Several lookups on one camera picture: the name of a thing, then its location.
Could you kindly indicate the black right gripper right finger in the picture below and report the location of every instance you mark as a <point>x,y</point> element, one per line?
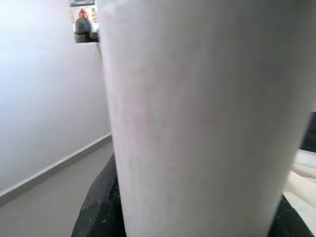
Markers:
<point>288,224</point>

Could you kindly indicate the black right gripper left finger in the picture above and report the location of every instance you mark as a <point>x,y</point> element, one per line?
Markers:
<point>98,212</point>

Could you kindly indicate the white plastic table leg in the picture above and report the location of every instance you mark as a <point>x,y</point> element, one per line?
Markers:
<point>197,111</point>

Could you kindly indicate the person with red headscarf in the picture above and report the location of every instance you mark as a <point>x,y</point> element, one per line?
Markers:
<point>82,24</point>

